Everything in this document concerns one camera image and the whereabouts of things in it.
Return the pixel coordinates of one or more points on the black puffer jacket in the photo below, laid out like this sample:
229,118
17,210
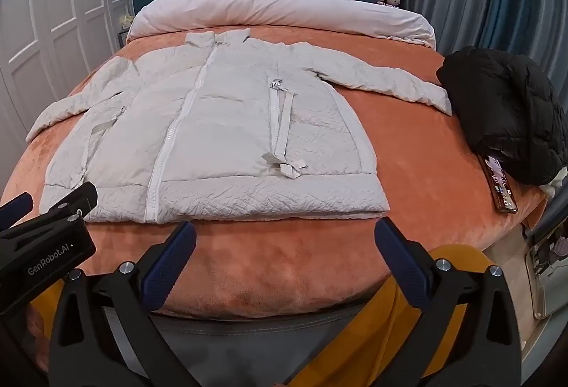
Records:
501,103

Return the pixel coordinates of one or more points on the white wardrobe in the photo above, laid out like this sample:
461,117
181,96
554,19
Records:
66,14

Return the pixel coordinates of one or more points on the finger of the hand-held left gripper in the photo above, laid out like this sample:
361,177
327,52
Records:
15,209
75,198

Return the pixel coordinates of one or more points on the beige storage box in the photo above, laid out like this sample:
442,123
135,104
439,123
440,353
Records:
546,280

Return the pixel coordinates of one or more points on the orange plush bed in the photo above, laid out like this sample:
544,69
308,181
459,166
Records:
288,263

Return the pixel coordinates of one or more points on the yellow clothing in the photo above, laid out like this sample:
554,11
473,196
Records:
346,347

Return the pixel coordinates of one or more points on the smartphone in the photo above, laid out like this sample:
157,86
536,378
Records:
500,185

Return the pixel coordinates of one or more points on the yellow tissue box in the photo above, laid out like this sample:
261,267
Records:
126,20

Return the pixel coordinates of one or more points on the blue nightstand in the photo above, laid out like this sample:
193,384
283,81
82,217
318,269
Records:
123,40

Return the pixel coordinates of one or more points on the white puffer jacket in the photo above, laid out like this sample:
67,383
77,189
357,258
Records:
248,125

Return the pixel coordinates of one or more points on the white cloth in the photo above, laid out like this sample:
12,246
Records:
554,185

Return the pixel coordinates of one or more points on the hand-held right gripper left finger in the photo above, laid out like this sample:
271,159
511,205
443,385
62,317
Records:
173,263

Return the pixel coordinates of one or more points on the white duvet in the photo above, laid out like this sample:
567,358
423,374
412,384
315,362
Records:
288,10

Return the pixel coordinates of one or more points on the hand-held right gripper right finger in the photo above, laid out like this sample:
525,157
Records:
401,263

